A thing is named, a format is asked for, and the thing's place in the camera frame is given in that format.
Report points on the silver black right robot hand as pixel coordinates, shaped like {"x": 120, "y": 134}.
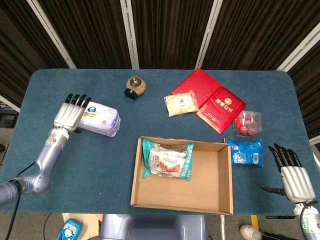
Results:
{"x": 297, "y": 182}

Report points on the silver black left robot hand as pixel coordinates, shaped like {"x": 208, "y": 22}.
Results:
{"x": 67, "y": 115}

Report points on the white lavender tissue pack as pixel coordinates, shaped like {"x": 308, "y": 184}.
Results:
{"x": 102, "y": 120}

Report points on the clear box of red capsules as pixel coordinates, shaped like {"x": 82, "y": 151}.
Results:
{"x": 247, "y": 125}

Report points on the teal snack food bag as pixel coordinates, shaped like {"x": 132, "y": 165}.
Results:
{"x": 167, "y": 160}

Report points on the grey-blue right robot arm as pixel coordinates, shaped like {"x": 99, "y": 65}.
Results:
{"x": 310, "y": 225}

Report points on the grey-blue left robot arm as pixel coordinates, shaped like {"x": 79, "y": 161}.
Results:
{"x": 47, "y": 160}

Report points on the blue snack packet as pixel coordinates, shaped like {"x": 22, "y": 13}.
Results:
{"x": 246, "y": 155}

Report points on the brown cardboard box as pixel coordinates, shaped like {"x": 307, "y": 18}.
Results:
{"x": 195, "y": 190}

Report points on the clear bag of beige food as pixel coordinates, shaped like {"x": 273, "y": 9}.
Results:
{"x": 180, "y": 102}

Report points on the blue felt table cover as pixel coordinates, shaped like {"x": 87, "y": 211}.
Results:
{"x": 100, "y": 170}

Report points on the white shoe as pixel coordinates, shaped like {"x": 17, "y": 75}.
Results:
{"x": 250, "y": 232}

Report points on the glass jar with black lid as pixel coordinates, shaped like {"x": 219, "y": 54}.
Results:
{"x": 137, "y": 85}

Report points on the blue cartoon toy device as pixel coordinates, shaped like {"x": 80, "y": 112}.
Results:
{"x": 71, "y": 230}

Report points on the grey-blue robot torso base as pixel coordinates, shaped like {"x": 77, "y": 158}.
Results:
{"x": 155, "y": 227}

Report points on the white partition post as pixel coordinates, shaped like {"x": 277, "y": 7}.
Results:
{"x": 130, "y": 35}
{"x": 208, "y": 35}
{"x": 300, "y": 47}
{"x": 50, "y": 32}
{"x": 10, "y": 103}

